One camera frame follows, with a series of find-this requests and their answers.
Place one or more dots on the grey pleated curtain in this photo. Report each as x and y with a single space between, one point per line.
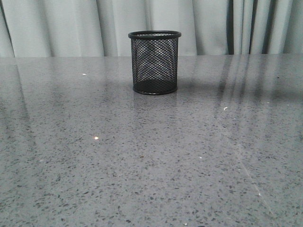
89 28

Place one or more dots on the black mesh pen cup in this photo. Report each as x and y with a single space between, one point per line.
154 61

